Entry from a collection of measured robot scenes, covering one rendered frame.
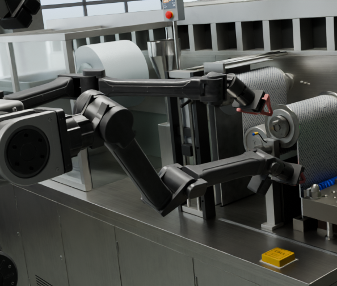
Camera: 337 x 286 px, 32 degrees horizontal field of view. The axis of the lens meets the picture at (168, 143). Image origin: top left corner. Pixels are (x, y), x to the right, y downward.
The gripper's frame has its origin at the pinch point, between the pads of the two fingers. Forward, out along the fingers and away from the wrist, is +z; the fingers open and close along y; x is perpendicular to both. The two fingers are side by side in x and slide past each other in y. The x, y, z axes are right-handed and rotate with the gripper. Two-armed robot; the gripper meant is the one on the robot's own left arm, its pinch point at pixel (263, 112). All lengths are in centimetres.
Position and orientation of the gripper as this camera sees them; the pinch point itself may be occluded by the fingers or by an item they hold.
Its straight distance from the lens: 191.4
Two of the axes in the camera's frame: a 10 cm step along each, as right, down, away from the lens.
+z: 6.5, 4.5, 6.1
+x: 4.2, -8.8, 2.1
